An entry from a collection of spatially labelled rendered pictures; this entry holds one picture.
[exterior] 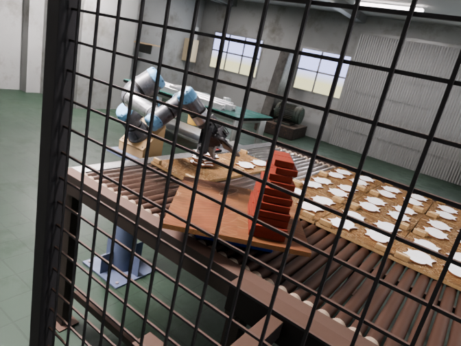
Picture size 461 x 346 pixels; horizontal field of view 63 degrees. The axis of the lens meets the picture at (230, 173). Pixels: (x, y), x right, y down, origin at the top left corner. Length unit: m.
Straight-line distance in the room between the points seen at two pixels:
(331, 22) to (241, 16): 2.66
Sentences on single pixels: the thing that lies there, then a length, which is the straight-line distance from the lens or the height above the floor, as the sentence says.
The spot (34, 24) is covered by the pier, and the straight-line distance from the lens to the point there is 8.83.
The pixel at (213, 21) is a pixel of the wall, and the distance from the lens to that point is 11.91.
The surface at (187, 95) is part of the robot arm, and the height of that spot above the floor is 1.41.
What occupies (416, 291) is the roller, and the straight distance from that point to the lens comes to 1.60.
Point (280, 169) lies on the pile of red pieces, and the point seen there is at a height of 1.27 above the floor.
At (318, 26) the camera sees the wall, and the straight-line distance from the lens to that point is 10.11.
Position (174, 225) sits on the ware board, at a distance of 1.24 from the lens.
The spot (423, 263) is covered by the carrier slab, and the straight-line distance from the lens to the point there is 1.79.
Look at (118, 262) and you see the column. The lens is 2.79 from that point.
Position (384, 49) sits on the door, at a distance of 9.42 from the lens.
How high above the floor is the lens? 1.60
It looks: 17 degrees down
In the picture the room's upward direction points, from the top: 12 degrees clockwise
